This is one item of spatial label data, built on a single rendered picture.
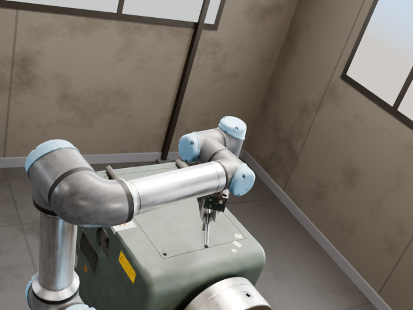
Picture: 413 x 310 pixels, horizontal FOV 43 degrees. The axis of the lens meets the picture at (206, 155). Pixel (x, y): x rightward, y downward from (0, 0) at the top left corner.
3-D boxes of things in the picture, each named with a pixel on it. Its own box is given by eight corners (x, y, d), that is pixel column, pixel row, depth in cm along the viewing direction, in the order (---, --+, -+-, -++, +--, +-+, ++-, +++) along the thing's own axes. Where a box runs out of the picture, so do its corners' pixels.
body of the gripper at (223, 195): (198, 209, 150) (207, 175, 143) (200, 192, 157) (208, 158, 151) (224, 214, 150) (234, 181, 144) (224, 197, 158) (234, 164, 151)
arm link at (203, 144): (204, 152, 127) (238, 144, 134) (179, 128, 134) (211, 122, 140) (198, 177, 131) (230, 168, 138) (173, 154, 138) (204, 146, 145)
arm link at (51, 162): (44, 348, 131) (50, 178, 101) (21, 306, 140) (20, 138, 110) (88, 328, 138) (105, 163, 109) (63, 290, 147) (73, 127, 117)
